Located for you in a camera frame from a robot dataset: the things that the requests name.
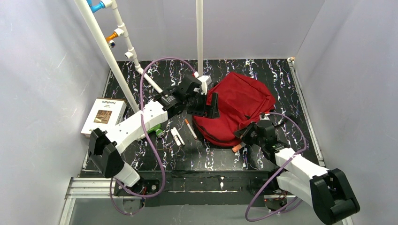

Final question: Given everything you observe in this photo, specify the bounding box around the red student backpack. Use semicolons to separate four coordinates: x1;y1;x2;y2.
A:
192;72;276;148

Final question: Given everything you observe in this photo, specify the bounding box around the white Decorate book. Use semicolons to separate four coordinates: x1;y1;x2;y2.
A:
81;98;127;138

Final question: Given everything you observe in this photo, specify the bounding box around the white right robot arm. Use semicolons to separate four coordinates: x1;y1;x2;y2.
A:
234;120;360;225

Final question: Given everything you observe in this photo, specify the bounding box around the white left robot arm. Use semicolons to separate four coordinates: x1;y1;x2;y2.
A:
88;75;219;187

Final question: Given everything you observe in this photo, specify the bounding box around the orange capped grey marker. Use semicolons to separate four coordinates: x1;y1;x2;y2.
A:
232;142;246;153

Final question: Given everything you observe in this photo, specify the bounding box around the orange tipped white pen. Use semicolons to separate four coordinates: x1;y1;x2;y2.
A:
184;119;198;140

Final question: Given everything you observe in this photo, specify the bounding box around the green pipe clamp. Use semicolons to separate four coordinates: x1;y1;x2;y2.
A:
147;124;164;138

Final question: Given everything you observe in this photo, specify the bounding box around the orange pipe fitting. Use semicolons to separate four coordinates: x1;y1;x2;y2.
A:
106;31;119;43

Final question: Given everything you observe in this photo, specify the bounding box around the blue pipe fitting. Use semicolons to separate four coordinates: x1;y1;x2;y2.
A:
87;0;106;14

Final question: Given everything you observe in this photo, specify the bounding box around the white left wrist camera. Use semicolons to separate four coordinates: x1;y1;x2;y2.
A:
193;71;212;95

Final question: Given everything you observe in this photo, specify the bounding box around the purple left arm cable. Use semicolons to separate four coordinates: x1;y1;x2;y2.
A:
108;57;199;217

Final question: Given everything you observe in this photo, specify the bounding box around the white PVC pipe frame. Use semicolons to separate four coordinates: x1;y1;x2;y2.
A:
74;0;204;114

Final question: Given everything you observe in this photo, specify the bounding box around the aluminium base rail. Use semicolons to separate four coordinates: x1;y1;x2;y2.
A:
61;57;324;225

